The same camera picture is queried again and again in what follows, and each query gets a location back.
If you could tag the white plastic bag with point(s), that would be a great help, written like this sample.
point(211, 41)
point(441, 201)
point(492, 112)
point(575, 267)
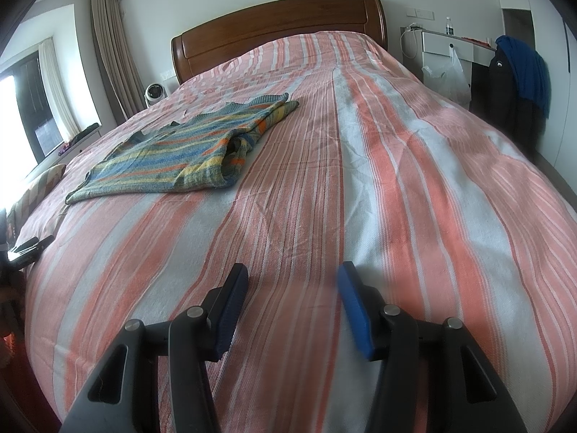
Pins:
point(448, 76)

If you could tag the black jacket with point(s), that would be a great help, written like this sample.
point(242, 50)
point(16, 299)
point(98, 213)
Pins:
point(500, 94)

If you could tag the white sheer curtain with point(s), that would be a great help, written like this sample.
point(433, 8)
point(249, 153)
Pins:
point(56, 85)

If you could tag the blue garment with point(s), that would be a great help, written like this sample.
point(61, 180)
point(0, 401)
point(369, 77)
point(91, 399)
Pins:
point(527, 72)

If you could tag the striped knit sweater vest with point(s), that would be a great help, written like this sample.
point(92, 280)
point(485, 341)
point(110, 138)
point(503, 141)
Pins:
point(180, 158)

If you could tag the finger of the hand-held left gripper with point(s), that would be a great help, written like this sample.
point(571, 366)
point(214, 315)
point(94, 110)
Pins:
point(29, 246)

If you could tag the small white fan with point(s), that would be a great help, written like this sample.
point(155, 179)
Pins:
point(155, 93)

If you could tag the patterned pillow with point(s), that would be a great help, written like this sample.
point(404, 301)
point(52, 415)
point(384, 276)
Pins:
point(38, 189)

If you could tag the white wall switch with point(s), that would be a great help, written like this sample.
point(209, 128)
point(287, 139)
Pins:
point(420, 13)

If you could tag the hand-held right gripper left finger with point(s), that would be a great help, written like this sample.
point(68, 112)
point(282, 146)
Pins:
point(232, 302)

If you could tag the white wall socket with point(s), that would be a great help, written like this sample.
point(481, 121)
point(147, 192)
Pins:
point(167, 75)

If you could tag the white bedside desk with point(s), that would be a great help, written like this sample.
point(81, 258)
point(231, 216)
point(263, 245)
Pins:
point(439, 45)

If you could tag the pink striped bed cover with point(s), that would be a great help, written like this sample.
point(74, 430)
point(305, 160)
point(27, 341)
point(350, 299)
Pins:
point(360, 167)

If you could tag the white window seat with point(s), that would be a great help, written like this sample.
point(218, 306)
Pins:
point(85, 134)

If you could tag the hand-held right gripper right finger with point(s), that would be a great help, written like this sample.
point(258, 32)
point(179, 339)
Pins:
point(356, 306)

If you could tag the brown curtain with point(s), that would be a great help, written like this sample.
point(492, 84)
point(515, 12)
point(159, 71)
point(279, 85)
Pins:
point(110, 54)

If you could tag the clear bottle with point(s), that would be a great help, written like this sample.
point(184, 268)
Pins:
point(448, 27)

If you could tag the wooden headboard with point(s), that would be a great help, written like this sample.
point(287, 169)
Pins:
point(270, 27)

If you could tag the window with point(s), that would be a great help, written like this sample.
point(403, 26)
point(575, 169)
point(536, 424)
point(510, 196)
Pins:
point(31, 108)

